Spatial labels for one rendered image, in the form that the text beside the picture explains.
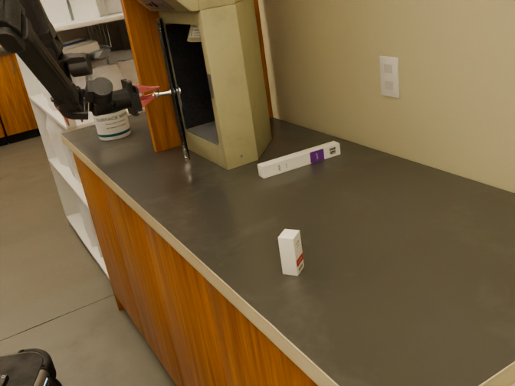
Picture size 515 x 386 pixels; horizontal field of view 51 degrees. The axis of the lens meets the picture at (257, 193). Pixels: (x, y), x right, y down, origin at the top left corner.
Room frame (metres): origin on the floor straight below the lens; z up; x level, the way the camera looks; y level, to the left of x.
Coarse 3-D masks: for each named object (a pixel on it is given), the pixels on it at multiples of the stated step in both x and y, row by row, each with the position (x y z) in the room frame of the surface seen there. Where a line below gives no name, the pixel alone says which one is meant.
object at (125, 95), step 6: (126, 84) 1.57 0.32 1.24; (120, 90) 1.57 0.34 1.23; (126, 90) 1.57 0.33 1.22; (132, 90) 1.57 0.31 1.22; (114, 96) 1.55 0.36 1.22; (120, 96) 1.55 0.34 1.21; (126, 96) 1.56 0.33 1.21; (132, 96) 1.56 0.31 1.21; (114, 102) 1.55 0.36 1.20; (120, 102) 1.55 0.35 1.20; (126, 102) 1.56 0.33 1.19; (132, 102) 1.56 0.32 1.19; (114, 108) 1.54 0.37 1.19; (120, 108) 1.55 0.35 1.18; (126, 108) 1.57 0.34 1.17; (132, 108) 1.57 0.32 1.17; (132, 114) 1.58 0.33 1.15; (138, 114) 1.56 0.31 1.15
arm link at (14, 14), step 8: (0, 0) 1.23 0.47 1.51; (8, 0) 1.25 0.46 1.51; (16, 0) 1.27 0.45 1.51; (0, 8) 1.22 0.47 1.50; (8, 8) 1.24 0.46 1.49; (16, 8) 1.25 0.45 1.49; (0, 16) 1.20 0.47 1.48; (8, 16) 1.22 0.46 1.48; (16, 16) 1.24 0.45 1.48; (0, 24) 1.20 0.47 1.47; (8, 24) 1.21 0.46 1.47; (16, 24) 1.22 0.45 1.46; (16, 32) 1.23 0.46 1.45
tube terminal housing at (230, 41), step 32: (224, 0) 1.60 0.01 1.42; (224, 32) 1.59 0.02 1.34; (256, 32) 1.78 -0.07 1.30; (224, 64) 1.58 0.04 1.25; (256, 64) 1.73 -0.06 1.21; (224, 96) 1.58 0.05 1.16; (256, 96) 1.69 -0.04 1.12; (224, 128) 1.57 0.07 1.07; (256, 128) 1.64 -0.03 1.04; (224, 160) 1.57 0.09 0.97; (256, 160) 1.61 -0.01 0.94
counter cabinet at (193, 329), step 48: (96, 192) 2.08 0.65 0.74; (144, 240) 1.55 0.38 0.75; (144, 288) 1.71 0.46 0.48; (192, 288) 1.21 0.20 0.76; (144, 336) 1.92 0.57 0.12; (192, 336) 1.30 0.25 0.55; (240, 336) 0.98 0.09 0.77; (192, 384) 1.41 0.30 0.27; (240, 384) 1.03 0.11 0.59; (288, 384) 0.81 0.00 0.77
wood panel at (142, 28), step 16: (128, 0) 1.86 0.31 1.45; (256, 0) 2.07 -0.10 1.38; (128, 16) 1.85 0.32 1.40; (144, 16) 1.88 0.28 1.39; (256, 16) 2.07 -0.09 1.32; (128, 32) 1.87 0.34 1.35; (144, 32) 1.87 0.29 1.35; (144, 48) 1.87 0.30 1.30; (160, 48) 1.89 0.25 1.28; (144, 64) 1.86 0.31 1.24; (160, 64) 1.89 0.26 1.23; (144, 80) 1.86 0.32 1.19; (160, 80) 1.88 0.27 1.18; (160, 96) 1.88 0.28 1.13; (160, 112) 1.87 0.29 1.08; (272, 112) 2.07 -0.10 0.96; (160, 128) 1.86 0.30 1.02; (176, 128) 1.89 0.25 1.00; (160, 144) 1.86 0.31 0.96; (176, 144) 1.89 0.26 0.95
